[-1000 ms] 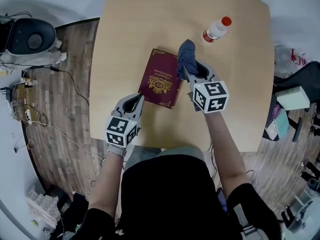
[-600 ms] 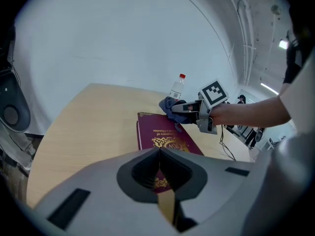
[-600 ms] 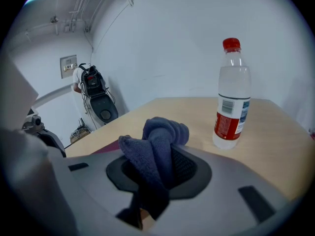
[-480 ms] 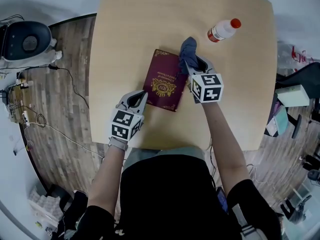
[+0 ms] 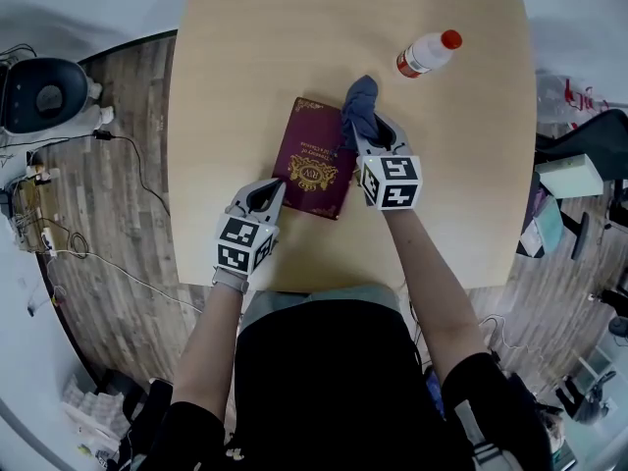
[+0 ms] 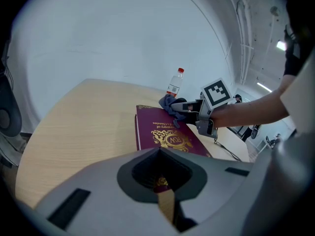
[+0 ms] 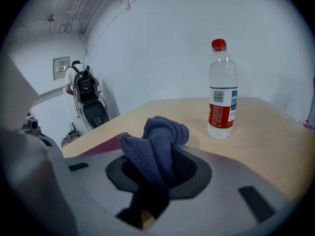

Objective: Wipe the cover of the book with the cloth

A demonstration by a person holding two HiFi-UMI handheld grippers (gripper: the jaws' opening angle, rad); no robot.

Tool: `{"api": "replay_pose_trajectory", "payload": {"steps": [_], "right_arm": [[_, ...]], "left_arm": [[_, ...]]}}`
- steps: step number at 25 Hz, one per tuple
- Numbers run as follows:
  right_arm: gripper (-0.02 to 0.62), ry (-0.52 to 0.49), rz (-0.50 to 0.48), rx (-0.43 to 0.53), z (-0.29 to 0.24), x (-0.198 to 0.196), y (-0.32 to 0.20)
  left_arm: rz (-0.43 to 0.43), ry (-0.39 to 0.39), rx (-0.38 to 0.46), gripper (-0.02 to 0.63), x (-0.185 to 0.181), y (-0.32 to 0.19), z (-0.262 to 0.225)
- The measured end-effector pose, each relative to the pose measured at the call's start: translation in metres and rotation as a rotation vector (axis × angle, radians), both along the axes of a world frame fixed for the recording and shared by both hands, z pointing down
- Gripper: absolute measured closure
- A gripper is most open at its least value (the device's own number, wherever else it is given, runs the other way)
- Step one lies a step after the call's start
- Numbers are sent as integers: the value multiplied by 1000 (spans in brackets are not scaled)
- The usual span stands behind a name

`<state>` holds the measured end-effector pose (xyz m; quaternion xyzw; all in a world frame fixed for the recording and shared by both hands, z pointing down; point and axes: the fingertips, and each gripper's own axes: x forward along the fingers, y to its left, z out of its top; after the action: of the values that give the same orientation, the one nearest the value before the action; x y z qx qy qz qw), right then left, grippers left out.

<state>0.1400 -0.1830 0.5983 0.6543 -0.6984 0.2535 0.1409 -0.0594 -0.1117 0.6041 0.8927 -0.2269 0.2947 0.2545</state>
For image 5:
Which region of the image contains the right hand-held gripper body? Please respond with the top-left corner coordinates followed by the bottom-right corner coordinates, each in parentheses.
top-left (353, 143), bottom-right (424, 212)

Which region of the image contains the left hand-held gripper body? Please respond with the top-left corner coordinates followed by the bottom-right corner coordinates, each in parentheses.
top-left (214, 204), bottom-right (282, 277)

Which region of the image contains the dark blue cloth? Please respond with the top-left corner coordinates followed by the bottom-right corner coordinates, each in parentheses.
top-left (340, 75), bottom-right (382, 144)

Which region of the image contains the dark red book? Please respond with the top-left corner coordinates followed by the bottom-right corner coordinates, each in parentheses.
top-left (271, 96), bottom-right (357, 222)

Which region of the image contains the person's right forearm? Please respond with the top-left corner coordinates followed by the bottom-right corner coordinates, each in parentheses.
top-left (382, 208), bottom-right (492, 387)

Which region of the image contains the person's left forearm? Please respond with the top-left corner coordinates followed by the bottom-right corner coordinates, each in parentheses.
top-left (171, 282), bottom-right (246, 421)

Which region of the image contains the person's left hand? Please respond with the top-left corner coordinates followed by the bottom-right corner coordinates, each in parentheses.
top-left (211, 265), bottom-right (252, 294)

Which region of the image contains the white bottle with red cap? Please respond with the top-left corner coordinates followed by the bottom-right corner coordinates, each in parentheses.
top-left (395, 28), bottom-right (463, 79)

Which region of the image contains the pale pink box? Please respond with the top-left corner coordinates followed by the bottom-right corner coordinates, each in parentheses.
top-left (517, 228), bottom-right (546, 259)

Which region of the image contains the clear plastic water jug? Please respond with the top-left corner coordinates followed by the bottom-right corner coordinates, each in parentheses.
top-left (537, 74), bottom-right (609, 131)

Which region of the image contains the person's black top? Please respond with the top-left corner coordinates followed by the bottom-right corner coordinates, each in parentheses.
top-left (146, 296), bottom-right (555, 471)

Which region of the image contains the pale green box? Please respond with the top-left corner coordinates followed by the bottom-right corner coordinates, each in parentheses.
top-left (534, 153), bottom-right (604, 199)

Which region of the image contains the black mesh office chair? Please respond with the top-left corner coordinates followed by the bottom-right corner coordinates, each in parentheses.
top-left (534, 108), bottom-right (628, 262)

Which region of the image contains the black oval device white rim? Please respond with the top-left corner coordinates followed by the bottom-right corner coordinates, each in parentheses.
top-left (0, 56), bottom-right (92, 136)

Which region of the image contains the white patterned cloth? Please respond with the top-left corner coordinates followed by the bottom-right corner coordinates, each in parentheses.
top-left (61, 375), bottom-right (130, 460)

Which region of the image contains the black cable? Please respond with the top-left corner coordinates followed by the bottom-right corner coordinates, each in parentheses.
top-left (92, 129), bottom-right (171, 216)

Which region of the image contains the white cable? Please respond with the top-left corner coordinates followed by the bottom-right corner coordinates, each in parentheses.
top-left (48, 247), bottom-right (205, 314)

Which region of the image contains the wooden crate with cables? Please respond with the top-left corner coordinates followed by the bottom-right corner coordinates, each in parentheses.
top-left (9, 179), bottom-right (65, 254)

